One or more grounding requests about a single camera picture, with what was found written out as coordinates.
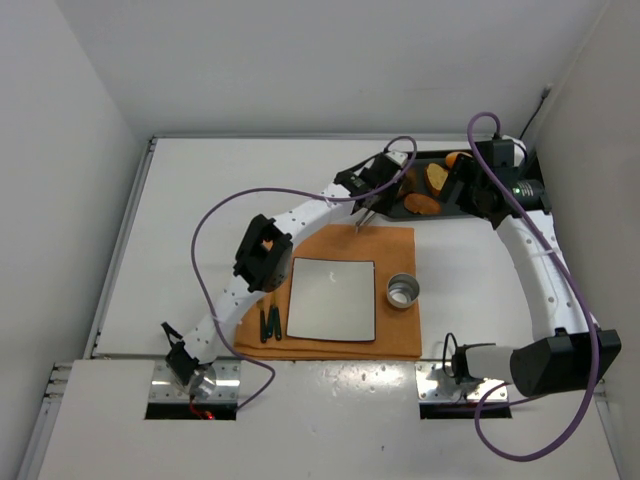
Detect black baking tray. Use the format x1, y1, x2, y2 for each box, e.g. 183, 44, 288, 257
385, 150, 469, 221

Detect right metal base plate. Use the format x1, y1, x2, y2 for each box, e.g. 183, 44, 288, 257
415, 361, 508, 405

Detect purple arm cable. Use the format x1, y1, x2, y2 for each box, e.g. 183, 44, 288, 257
466, 112, 601, 462
190, 135, 418, 412

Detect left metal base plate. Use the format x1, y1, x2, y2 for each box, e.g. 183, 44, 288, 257
148, 359, 241, 404

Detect brown croissant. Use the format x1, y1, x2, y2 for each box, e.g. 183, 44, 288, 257
397, 169, 417, 198

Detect metal base plate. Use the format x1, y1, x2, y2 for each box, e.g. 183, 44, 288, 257
148, 359, 241, 404
415, 361, 508, 405

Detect toasted bread slice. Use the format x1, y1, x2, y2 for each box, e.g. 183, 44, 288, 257
403, 193, 442, 215

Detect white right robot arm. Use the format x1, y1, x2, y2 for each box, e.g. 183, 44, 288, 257
356, 134, 621, 397

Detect stainless steel tongs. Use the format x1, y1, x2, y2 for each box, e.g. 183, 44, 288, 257
354, 209, 377, 233

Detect black wall cable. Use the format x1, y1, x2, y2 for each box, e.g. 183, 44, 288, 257
519, 88, 550, 139

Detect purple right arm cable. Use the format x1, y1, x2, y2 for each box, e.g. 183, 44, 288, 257
466, 112, 601, 462

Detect orange bread roll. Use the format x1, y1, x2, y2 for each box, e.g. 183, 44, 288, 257
424, 163, 449, 197

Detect white square plate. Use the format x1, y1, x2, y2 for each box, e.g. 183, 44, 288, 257
286, 258, 376, 342

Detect green handled gold spoon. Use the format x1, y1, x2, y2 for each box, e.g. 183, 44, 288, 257
270, 292, 283, 341

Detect cream mug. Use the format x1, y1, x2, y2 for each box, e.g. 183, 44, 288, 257
386, 273, 420, 310

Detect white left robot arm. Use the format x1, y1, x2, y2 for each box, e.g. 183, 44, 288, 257
162, 149, 411, 387

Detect orange cloth placemat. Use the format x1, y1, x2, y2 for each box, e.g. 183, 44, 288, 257
234, 224, 422, 361

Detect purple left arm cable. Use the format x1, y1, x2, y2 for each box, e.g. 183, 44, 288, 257
190, 135, 418, 412

